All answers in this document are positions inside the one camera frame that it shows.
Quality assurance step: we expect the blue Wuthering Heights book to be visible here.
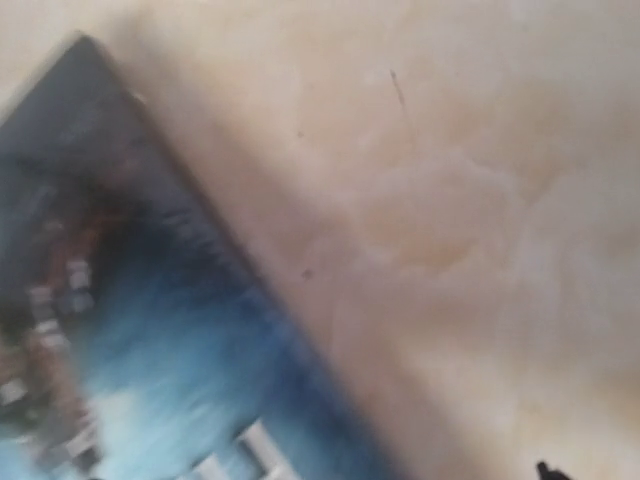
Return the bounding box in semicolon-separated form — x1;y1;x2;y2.
1;35;399;479

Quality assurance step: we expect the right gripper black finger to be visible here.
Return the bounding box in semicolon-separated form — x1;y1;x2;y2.
536;461;570;480

